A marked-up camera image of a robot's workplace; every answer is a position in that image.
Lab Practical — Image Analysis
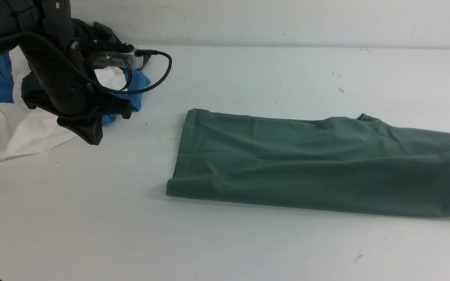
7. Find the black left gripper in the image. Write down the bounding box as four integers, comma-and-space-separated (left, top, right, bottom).
23, 84, 134, 146

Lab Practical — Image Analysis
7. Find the green long-sleeved shirt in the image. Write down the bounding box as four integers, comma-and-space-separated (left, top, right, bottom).
166, 109, 450, 218

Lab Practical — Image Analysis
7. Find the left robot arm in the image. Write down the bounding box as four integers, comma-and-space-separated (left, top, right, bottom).
0, 0, 133, 145

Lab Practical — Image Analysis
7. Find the white shirt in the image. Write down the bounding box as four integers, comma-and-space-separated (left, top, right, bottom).
0, 47, 128, 167

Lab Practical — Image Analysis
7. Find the dark grey shirt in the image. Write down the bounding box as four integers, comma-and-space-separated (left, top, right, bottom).
0, 18, 121, 103

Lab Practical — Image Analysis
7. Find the blue shirt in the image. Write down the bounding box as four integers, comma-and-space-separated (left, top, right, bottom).
0, 53, 151, 126

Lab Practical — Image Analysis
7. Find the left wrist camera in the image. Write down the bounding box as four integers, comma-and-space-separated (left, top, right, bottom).
79, 42, 135, 69

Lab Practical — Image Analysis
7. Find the black left camera cable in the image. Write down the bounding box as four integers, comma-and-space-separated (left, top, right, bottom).
84, 49, 173, 95

